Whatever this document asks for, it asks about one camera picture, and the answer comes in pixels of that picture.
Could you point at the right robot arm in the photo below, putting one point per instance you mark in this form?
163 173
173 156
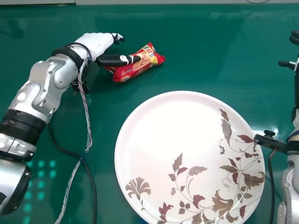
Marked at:
292 186

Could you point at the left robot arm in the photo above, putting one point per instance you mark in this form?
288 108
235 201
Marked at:
42 77

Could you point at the white plate brown leaf pattern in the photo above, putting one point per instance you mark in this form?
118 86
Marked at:
175 130

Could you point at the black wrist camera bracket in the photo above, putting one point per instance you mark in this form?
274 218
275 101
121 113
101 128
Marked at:
268 141

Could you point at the red biscuit packet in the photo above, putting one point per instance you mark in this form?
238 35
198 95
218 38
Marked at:
149 58

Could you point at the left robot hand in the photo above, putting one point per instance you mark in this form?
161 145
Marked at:
93 44

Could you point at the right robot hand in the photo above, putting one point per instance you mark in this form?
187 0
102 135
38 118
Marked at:
297 58

